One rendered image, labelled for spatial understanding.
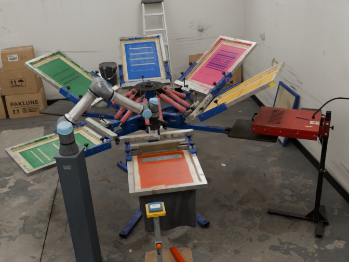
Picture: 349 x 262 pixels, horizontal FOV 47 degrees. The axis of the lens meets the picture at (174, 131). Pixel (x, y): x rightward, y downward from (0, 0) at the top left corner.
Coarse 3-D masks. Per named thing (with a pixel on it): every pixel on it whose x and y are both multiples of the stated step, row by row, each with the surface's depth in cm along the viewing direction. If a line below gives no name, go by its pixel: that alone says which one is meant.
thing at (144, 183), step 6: (138, 156) 349; (144, 156) 348; (150, 156) 348; (138, 162) 340; (144, 162) 339; (150, 162) 339; (156, 162) 338; (138, 168) 330; (144, 168) 330; (144, 174) 322; (144, 180) 313; (162, 180) 312; (144, 186) 306; (150, 186) 306
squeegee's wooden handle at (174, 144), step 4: (144, 144) 347; (148, 144) 346; (152, 144) 346; (156, 144) 346; (160, 144) 346; (164, 144) 347; (168, 144) 348; (172, 144) 348; (176, 144) 349; (140, 148) 345; (144, 148) 346; (148, 148) 346; (152, 148) 347; (156, 148) 348; (160, 148) 348; (164, 148) 349; (168, 148) 349; (172, 148) 350; (176, 148) 350
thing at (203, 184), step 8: (136, 144) 363; (192, 160) 338; (128, 168) 324; (200, 168) 319; (128, 176) 313; (200, 176) 308; (184, 184) 299; (192, 184) 299; (200, 184) 298; (136, 192) 293; (144, 192) 294; (152, 192) 295; (160, 192) 296
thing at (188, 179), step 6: (162, 162) 338; (180, 162) 336; (186, 162) 336; (186, 168) 326; (186, 174) 318; (168, 180) 312; (174, 180) 311; (180, 180) 311; (186, 180) 310; (192, 180) 310
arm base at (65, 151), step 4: (60, 144) 304; (64, 144) 302; (68, 144) 302; (72, 144) 304; (76, 144) 310; (60, 148) 306; (64, 148) 303; (68, 148) 303; (72, 148) 305; (76, 148) 307; (60, 152) 305; (64, 152) 303; (68, 152) 303; (72, 152) 304; (76, 152) 307
